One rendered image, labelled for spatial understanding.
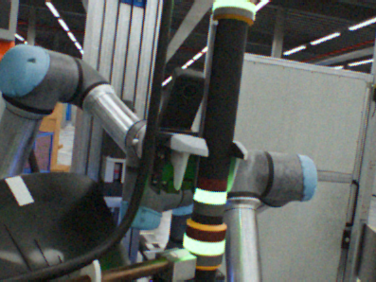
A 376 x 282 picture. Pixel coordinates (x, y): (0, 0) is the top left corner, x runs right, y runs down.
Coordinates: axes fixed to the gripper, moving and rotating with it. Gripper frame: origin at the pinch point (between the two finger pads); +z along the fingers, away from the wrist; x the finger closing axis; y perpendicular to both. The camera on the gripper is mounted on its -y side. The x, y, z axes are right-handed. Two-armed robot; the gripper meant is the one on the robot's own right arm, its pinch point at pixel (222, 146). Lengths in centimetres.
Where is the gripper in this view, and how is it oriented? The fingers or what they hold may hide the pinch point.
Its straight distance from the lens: 36.0
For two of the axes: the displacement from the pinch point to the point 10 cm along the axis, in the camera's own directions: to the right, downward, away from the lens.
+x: -9.3, -0.9, -3.5
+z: 3.4, 0.9, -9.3
